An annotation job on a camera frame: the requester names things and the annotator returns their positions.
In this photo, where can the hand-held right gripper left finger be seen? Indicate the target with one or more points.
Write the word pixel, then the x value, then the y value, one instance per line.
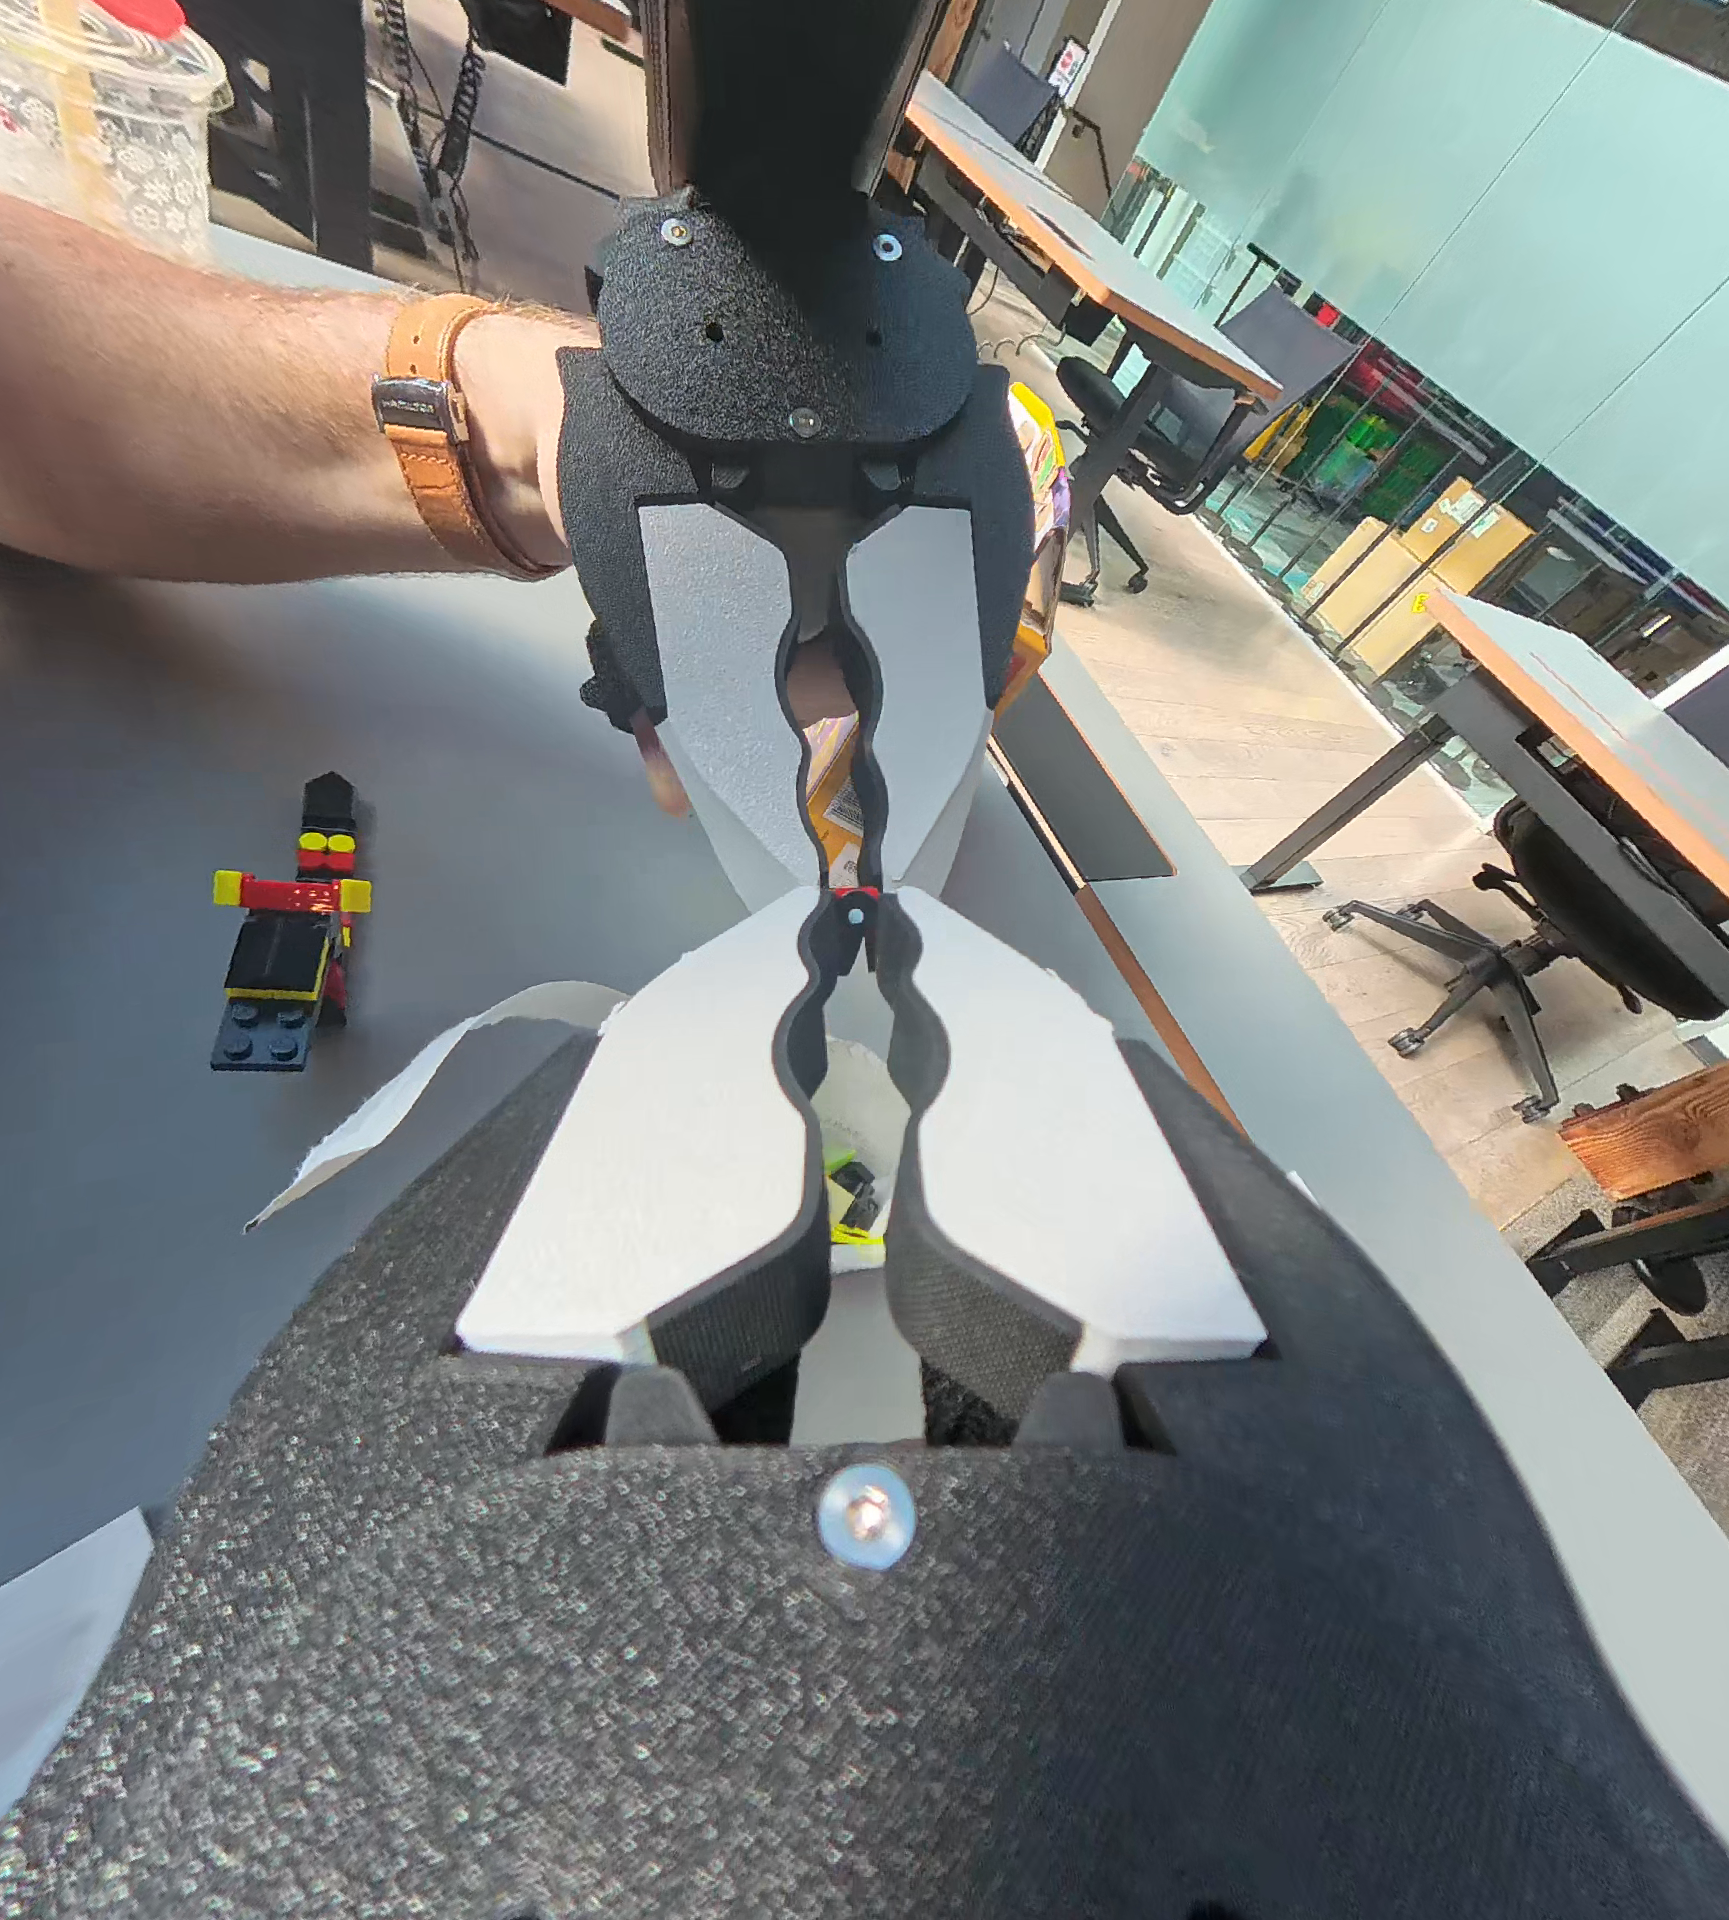
pixel 641 1187

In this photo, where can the clear plastic cup with straw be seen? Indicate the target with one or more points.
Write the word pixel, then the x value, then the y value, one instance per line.
pixel 84 136

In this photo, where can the long wood edged desk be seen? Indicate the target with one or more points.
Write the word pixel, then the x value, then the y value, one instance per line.
pixel 1105 241

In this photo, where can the black office chair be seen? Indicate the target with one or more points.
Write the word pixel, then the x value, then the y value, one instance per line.
pixel 1112 451
pixel 1569 900

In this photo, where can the wooden plank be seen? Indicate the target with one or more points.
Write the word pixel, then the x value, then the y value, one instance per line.
pixel 1705 1117

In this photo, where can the black red yellow lego build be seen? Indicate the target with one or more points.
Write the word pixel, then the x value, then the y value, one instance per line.
pixel 280 960

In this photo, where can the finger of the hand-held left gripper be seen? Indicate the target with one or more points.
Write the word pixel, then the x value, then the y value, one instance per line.
pixel 931 646
pixel 716 631

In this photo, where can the person's left hand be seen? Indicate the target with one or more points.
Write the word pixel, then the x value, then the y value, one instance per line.
pixel 527 420

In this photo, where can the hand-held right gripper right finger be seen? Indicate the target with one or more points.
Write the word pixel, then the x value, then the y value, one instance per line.
pixel 1076 1187

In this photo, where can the torn printed white paper bag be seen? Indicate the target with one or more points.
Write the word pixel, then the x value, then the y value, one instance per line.
pixel 474 1081

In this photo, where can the person's left forearm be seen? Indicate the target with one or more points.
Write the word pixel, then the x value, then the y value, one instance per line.
pixel 175 420

